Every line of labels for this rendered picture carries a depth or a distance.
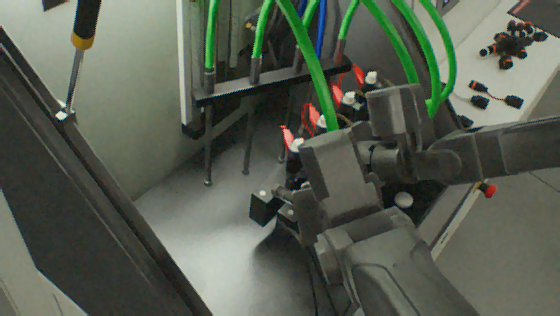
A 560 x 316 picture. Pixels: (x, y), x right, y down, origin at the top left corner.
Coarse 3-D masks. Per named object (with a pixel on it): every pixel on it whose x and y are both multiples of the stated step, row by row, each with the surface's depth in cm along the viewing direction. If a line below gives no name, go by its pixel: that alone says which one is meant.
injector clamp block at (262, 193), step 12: (264, 180) 103; (276, 180) 103; (300, 180) 108; (252, 192) 101; (264, 192) 100; (252, 204) 103; (264, 204) 100; (276, 204) 104; (288, 204) 100; (252, 216) 105; (264, 216) 103; (288, 216) 98; (276, 228) 102; (288, 240) 102
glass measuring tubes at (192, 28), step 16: (176, 0) 91; (192, 0) 89; (208, 0) 93; (224, 0) 97; (192, 16) 93; (224, 16) 99; (192, 32) 95; (224, 32) 102; (192, 48) 98; (224, 48) 105; (192, 64) 101; (224, 64) 108; (192, 80) 103; (224, 80) 111; (192, 112) 110; (224, 112) 117; (192, 128) 112
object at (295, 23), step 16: (288, 0) 65; (208, 16) 86; (288, 16) 64; (208, 32) 88; (304, 32) 63; (208, 48) 91; (304, 48) 63; (208, 64) 94; (320, 80) 63; (320, 96) 63; (336, 128) 64
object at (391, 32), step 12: (360, 0) 77; (372, 0) 77; (264, 12) 90; (372, 12) 77; (264, 24) 92; (384, 24) 77; (396, 36) 77; (396, 48) 78; (252, 60) 98; (408, 60) 78; (252, 72) 100; (408, 72) 79
